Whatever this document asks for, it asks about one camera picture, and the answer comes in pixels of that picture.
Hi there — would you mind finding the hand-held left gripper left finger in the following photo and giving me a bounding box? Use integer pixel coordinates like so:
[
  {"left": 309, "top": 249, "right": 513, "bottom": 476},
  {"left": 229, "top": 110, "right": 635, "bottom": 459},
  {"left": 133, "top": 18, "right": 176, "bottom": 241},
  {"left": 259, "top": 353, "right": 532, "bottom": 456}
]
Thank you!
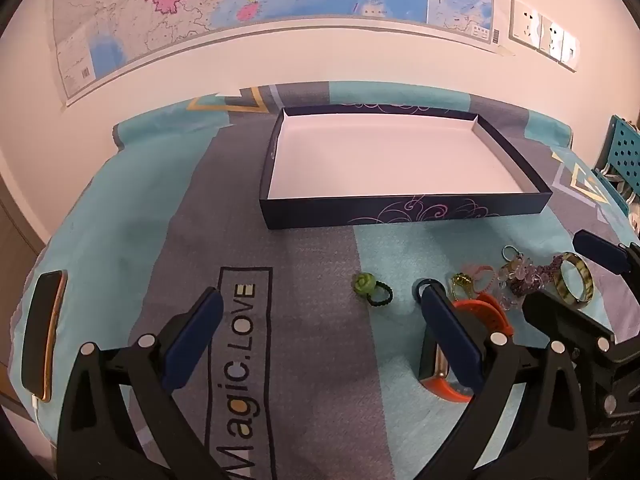
[{"left": 56, "top": 287, "right": 226, "bottom": 480}]

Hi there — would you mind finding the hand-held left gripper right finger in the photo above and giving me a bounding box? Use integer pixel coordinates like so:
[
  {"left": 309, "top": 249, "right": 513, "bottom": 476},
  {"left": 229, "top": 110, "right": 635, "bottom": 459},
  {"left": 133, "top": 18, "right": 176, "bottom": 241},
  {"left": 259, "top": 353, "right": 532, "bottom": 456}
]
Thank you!
[{"left": 412, "top": 278, "right": 588, "bottom": 480}]

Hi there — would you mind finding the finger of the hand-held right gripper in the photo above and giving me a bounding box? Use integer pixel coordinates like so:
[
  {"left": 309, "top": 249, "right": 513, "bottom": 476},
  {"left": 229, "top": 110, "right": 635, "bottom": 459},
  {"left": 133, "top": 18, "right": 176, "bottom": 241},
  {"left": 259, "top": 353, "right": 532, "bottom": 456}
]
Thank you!
[
  {"left": 572, "top": 230, "right": 640, "bottom": 277},
  {"left": 522, "top": 290, "right": 618, "bottom": 357}
]

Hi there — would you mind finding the tortoiseshell bangle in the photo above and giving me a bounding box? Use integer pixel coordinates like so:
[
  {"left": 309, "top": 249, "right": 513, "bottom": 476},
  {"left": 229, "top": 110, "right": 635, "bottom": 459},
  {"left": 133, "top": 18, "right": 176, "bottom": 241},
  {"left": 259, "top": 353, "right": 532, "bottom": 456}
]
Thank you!
[{"left": 551, "top": 252, "right": 596, "bottom": 309}]

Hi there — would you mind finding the purple bead bracelet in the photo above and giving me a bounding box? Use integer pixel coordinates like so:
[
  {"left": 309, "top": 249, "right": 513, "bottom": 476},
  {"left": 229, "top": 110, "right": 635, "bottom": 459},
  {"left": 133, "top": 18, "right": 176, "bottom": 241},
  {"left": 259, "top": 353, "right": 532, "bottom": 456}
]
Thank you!
[{"left": 506, "top": 255, "right": 563, "bottom": 298}]

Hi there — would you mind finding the orange smartwatch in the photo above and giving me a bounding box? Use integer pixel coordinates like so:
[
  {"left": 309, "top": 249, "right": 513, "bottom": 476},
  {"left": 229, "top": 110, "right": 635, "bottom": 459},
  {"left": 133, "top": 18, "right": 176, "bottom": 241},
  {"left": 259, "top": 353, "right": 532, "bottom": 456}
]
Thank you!
[{"left": 417, "top": 292, "right": 516, "bottom": 404}]

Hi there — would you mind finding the clear crystal bead bracelet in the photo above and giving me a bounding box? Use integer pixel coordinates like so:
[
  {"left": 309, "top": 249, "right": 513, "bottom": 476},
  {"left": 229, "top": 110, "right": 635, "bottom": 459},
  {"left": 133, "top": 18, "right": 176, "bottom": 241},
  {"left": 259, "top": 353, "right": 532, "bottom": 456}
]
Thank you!
[{"left": 495, "top": 245, "right": 543, "bottom": 311}]

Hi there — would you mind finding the pink hair ring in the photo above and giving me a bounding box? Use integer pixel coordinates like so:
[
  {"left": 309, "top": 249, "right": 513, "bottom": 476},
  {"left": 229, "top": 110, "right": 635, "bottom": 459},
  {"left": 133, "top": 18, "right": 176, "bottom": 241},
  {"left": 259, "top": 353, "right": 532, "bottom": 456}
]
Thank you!
[{"left": 462, "top": 262, "right": 497, "bottom": 295}]

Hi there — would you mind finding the dark blue cardboard box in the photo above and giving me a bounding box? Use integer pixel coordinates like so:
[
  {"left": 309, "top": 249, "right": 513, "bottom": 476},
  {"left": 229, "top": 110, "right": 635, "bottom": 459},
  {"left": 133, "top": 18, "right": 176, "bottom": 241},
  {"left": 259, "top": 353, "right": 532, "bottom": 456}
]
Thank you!
[{"left": 259, "top": 106, "right": 553, "bottom": 231}]

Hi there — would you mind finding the teal perforated rack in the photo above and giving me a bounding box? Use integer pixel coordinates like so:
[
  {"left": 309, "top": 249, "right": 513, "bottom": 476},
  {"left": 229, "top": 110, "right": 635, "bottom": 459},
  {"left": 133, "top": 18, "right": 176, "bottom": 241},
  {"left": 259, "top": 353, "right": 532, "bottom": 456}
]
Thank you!
[{"left": 592, "top": 115, "right": 640, "bottom": 213}]

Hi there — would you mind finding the teal and grey printed blanket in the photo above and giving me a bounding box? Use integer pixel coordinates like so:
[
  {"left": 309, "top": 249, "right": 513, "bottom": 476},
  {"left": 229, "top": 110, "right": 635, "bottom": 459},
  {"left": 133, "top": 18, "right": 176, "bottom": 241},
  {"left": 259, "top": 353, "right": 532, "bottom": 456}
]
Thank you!
[{"left": 10, "top": 81, "right": 640, "bottom": 480}]

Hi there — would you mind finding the black smartphone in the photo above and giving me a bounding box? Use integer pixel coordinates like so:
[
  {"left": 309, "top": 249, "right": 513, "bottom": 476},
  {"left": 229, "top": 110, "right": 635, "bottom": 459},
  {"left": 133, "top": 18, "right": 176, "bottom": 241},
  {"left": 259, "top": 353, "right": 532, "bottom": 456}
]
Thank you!
[{"left": 21, "top": 270, "right": 69, "bottom": 404}]

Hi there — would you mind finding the green flower hair tie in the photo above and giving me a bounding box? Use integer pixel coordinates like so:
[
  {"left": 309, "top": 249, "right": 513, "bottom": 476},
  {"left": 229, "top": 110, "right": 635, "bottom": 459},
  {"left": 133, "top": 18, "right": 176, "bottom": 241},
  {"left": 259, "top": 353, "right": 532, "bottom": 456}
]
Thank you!
[{"left": 353, "top": 272, "right": 395, "bottom": 310}]

